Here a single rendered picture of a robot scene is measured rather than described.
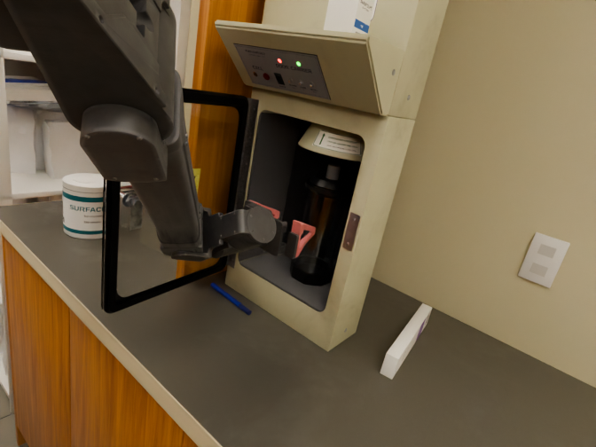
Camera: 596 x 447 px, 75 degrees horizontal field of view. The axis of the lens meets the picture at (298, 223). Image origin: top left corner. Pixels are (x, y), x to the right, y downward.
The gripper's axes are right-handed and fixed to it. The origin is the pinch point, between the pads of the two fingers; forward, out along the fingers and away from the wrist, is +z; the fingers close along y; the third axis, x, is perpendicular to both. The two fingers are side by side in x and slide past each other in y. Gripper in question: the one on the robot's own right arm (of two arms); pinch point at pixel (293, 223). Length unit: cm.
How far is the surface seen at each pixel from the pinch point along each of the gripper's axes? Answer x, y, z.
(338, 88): -26.1, -6.8, -2.8
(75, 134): 6, 115, 3
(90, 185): 7, 56, -16
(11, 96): -8, 108, -18
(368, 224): -3.5, -13.3, 5.4
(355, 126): -20.5, -8.0, 2.4
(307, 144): -15.0, 3.0, 3.8
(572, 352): 22, -50, 46
